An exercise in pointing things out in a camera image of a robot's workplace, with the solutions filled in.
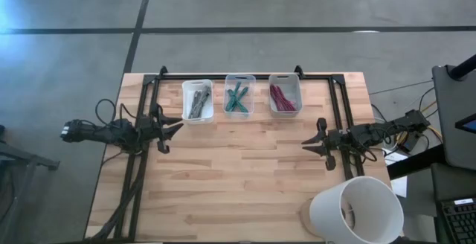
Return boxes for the black metal stand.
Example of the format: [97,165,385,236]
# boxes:
[0,124,61,244]

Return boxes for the black pole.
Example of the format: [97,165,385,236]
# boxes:
[447,53,476,82]

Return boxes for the white paper sheet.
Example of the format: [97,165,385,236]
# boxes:
[382,148,409,199]

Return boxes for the black power box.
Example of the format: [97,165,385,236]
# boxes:
[397,132,424,154]

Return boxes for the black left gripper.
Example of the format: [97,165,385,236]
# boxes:
[138,103,185,155]

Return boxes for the clear plastic bin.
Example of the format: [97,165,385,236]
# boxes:
[222,74,257,118]

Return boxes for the yellow floor wires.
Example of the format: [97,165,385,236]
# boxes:
[396,100,443,144]

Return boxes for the round wooden base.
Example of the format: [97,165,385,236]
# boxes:
[299,198,321,239]

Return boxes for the magenta utensils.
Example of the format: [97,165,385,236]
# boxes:
[273,84,293,112]

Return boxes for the grey desk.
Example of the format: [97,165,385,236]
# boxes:
[431,64,476,171]

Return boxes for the teal braided USB cable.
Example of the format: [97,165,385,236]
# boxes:
[232,86,250,111]
[227,81,242,112]

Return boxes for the grey-white plastic bin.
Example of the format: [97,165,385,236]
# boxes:
[268,73,303,118]

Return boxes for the black aluminium table frame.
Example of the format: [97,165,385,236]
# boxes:
[111,64,366,242]

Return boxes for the black keyboard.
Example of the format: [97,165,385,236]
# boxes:
[435,197,476,244]

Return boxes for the black desk beam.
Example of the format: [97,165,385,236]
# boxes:
[386,144,446,181]

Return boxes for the black-white braided USB cable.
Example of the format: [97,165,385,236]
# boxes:
[193,94,208,118]
[196,85,212,111]
[189,90,201,119]

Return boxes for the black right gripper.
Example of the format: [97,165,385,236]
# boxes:
[300,117,346,172]

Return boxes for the white plastic bin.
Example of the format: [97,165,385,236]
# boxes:
[181,79,215,125]

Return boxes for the tablet screen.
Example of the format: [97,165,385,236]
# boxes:
[454,113,476,135]

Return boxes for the green utensils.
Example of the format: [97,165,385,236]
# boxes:
[225,89,250,113]

